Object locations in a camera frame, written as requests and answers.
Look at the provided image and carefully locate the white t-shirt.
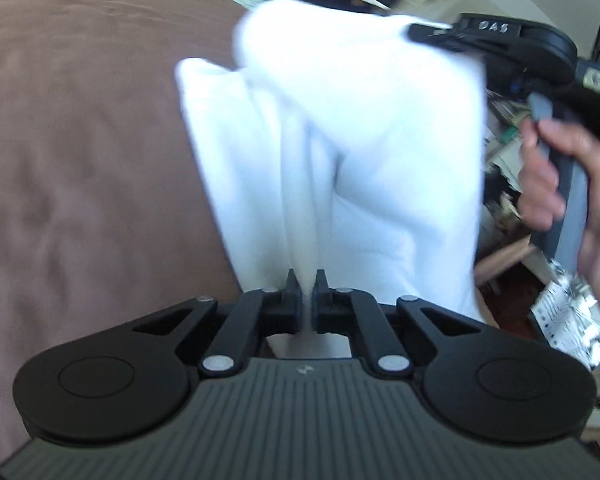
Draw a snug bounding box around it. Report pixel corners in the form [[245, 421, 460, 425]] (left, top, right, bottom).
[[174, 0, 491, 361]]

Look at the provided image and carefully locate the person right hand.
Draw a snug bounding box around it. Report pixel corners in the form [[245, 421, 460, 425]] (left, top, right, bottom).
[[518, 119, 600, 296]]

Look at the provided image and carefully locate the brown bed cover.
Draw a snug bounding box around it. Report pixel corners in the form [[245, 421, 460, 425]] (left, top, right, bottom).
[[0, 0, 244, 463]]

